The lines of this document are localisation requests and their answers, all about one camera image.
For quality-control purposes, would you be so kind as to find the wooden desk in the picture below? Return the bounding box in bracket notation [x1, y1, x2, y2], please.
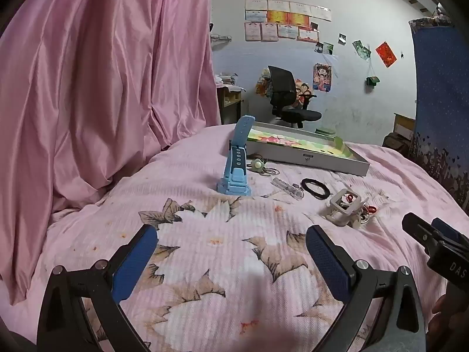
[215, 80, 245, 125]

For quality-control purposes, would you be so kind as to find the keychain with green charm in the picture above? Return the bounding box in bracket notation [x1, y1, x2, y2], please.
[246, 156, 280, 177]

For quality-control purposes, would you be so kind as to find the black hair tie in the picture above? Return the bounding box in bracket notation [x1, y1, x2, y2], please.
[301, 178, 332, 200]

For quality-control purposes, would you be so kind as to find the pink floral bedsheet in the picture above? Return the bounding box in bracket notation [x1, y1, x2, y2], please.
[0, 123, 469, 352]

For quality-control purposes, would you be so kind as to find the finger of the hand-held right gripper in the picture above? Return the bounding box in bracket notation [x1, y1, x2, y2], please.
[430, 217, 469, 250]
[402, 213, 446, 255]

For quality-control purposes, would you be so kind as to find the shallow grey cardboard box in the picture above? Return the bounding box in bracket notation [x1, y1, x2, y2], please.
[246, 121, 371, 177]

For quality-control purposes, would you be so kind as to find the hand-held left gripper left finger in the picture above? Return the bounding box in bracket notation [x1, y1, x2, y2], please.
[37, 224, 159, 352]

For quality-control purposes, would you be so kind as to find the dark bag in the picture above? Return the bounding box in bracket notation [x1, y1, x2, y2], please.
[383, 132, 412, 157]

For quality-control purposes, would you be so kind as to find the blue wrist watch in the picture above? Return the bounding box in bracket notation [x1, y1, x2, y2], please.
[217, 115, 253, 196]

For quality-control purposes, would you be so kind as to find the cartoon wall poster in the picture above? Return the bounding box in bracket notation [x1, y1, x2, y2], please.
[255, 68, 313, 100]

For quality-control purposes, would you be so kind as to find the blue starry cloth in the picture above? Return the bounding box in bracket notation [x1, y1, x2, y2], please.
[408, 18, 469, 208]

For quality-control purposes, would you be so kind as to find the group of wall certificates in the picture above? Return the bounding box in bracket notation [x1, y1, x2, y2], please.
[244, 0, 332, 44]

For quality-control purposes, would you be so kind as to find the person's right hand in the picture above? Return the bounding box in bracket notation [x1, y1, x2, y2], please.
[429, 293, 469, 340]

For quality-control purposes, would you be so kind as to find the black office chair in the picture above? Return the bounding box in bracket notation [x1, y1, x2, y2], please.
[267, 65, 323, 129]

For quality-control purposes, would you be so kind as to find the red paper wall decoration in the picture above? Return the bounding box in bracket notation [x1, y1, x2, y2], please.
[375, 41, 398, 69]

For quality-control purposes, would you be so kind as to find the pink curtain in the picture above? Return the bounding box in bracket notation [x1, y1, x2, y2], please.
[0, 0, 222, 306]

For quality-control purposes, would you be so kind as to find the beige hair claw clip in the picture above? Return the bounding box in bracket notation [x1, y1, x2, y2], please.
[326, 189, 369, 228]

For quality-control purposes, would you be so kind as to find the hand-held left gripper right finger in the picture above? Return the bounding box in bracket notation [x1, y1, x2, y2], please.
[305, 224, 427, 352]

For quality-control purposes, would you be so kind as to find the anime wall poster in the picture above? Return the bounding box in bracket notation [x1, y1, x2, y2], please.
[312, 63, 332, 92]

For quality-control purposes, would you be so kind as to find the brown cardboard box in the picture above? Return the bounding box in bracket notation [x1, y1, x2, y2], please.
[393, 113, 417, 141]

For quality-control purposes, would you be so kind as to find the rhinestone hair clip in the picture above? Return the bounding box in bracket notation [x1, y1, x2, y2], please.
[272, 178, 305, 201]

